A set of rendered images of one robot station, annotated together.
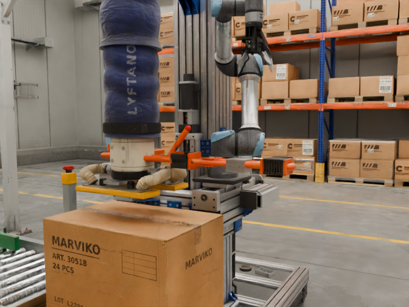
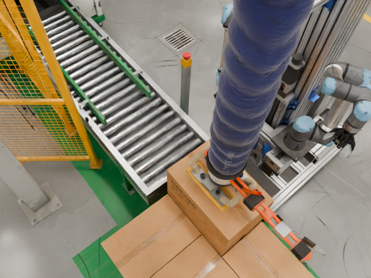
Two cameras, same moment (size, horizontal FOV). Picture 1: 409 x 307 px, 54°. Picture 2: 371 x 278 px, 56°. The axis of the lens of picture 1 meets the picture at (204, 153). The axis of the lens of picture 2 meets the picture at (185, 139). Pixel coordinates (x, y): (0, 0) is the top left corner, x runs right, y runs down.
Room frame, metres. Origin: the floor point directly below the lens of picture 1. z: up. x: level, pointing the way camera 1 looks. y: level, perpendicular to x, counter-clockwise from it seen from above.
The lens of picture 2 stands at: (0.65, 0.23, 3.02)
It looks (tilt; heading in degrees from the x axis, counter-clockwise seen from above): 59 degrees down; 18
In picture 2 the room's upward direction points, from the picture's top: 3 degrees clockwise
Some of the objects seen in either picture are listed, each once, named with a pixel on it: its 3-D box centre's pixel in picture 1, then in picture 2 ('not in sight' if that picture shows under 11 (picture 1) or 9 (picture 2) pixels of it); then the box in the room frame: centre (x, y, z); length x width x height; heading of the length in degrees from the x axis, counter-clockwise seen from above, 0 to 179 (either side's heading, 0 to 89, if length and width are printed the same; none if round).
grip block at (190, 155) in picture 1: (185, 159); (253, 199); (1.46, 0.07, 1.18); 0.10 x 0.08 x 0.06; 150
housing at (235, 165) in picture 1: (238, 165); (281, 230); (1.36, -0.12, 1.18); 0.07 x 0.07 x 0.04; 60
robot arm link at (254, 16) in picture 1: (254, 19); (353, 124); (1.72, -0.21, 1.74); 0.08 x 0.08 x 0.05
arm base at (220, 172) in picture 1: (222, 166); (296, 137); (2.03, -0.09, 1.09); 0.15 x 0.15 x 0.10
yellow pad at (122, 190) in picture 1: (116, 186); (210, 185); (1.51, 0.33, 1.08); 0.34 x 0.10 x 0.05; 60
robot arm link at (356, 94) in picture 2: (248, 7); (360, 96); (1.82, -0.20, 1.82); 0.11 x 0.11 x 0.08; 87
